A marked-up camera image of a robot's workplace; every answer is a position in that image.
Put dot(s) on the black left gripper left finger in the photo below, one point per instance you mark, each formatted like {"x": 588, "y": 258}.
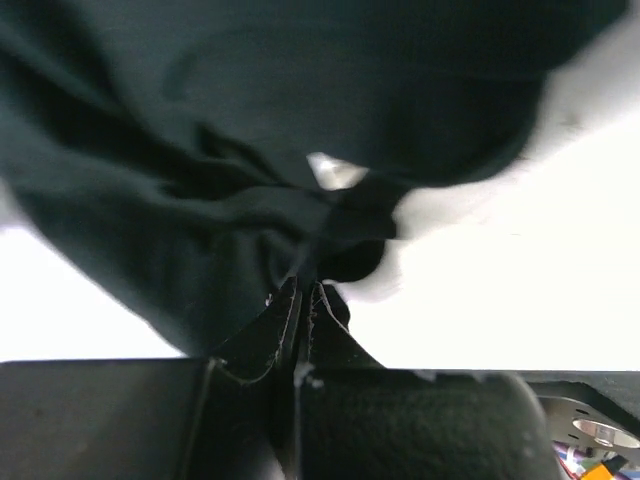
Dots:
{"x": 265, "y": 349}

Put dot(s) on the black t shirt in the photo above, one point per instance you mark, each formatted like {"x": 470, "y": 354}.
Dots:
{"x": 191, "y": 156}

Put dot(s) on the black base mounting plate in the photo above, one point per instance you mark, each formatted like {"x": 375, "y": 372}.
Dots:
{"x": 576, "y": 402}

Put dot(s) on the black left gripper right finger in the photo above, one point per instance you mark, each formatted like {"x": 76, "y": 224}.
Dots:
{"x": 325, "y": 338}

